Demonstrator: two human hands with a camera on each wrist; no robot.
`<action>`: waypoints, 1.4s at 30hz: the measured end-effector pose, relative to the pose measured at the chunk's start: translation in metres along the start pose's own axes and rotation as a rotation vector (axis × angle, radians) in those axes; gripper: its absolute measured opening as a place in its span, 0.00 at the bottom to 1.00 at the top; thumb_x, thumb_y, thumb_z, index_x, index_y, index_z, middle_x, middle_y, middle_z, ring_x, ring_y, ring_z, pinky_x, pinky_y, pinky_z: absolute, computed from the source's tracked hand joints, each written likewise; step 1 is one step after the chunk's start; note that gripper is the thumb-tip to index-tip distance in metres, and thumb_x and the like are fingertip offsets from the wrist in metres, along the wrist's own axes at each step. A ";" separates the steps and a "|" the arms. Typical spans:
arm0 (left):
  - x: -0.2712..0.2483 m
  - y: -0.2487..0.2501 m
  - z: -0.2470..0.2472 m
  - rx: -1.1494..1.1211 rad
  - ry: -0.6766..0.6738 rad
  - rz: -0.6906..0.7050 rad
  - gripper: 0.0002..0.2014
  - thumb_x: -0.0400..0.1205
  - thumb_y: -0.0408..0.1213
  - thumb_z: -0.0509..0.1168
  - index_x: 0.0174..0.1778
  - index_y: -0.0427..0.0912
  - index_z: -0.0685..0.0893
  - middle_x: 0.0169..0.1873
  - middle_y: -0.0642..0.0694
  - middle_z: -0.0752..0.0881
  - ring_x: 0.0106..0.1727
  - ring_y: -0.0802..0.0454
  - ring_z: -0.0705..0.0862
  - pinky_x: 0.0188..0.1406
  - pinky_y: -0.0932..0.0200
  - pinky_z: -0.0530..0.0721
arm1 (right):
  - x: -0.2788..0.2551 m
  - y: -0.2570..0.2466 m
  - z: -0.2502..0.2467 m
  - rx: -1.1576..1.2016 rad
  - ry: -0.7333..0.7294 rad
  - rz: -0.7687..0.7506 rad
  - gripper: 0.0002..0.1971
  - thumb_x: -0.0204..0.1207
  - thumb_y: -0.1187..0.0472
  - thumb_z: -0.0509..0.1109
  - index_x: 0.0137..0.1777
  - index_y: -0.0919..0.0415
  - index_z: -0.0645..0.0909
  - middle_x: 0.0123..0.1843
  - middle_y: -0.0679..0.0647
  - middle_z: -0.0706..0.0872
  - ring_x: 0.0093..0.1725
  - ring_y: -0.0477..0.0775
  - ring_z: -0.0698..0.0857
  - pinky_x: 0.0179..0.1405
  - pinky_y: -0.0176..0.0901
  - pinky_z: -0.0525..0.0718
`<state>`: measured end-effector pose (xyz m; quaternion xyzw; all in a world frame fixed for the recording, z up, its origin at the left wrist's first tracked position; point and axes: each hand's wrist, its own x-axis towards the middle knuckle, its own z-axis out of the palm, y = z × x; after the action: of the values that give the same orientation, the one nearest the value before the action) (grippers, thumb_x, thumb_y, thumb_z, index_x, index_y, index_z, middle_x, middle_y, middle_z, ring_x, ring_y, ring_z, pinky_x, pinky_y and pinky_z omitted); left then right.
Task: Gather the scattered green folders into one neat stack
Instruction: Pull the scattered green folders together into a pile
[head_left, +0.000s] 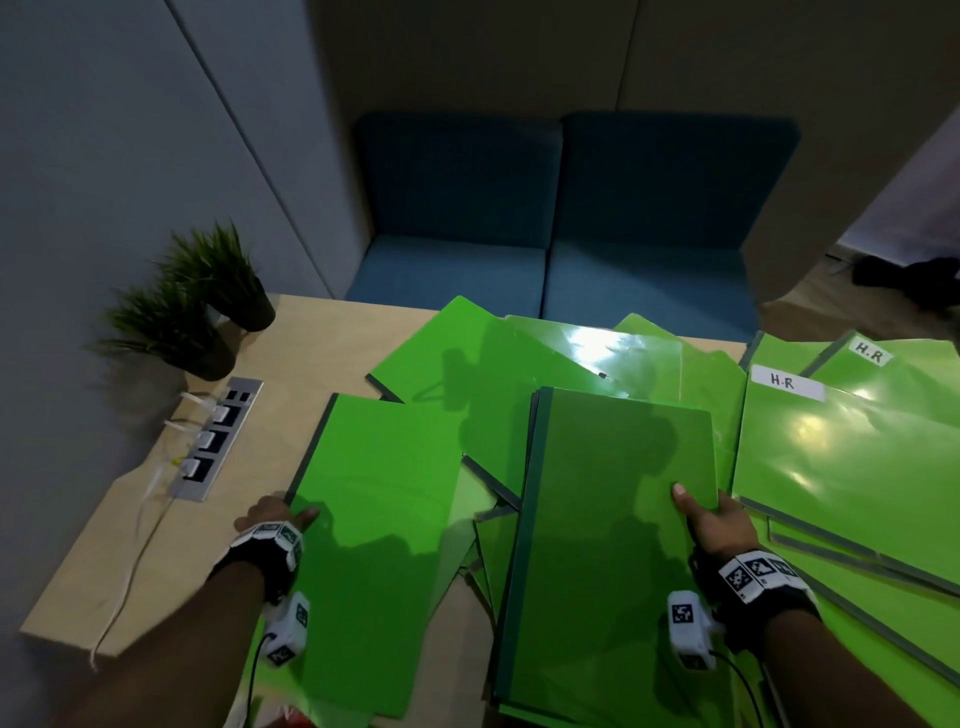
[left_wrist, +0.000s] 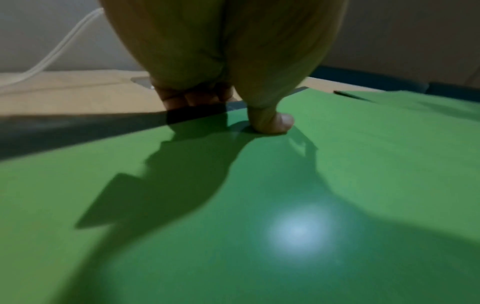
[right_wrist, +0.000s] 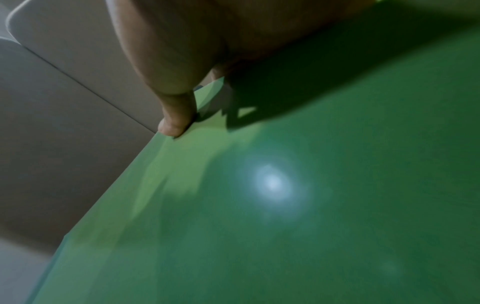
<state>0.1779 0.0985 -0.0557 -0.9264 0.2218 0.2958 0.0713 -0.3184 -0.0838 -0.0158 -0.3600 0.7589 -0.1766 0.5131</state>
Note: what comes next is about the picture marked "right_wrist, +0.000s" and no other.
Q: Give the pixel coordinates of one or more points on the person's right hand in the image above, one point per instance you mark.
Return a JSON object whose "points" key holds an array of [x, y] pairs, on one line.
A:
{"points": [[187, 35]]}

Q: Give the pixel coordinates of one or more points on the glossy green folder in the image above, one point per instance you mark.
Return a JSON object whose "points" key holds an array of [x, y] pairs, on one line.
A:
{"points": [[337, 207]]}

